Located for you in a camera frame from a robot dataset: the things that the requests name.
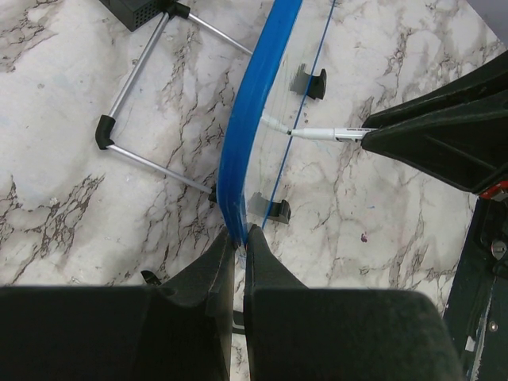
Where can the black flat box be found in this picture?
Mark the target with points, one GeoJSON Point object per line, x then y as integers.
{"type": "Point", "coordinates": [135, 13]}

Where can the black handled pliers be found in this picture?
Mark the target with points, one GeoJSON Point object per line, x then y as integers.
{"type": "Point", "coordinates": [150, 278]}

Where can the green capped white marker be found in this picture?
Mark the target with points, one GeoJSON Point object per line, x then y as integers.
{"type": "Point", "coordinates": [335, 134]}

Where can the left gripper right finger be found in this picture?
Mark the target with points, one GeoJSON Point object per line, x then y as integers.
{"type": "Point", "coordinates": [294, 332]}

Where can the blue framed whiteboard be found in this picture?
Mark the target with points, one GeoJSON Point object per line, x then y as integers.
{"type": "Point", "coordinates": [282, 77]}

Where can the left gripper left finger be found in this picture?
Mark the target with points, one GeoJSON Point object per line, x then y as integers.
{"type": "Point", "coordinates": [179, 330]}

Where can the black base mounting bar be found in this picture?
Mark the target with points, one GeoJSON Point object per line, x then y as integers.
{"type": "Point", "coordinates": [476, 312]}

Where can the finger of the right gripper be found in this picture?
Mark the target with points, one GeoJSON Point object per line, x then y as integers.
{"type": "Point", "coordinates": [470, 156]}
{"type": "Point", "coordinates": [487, 80]}

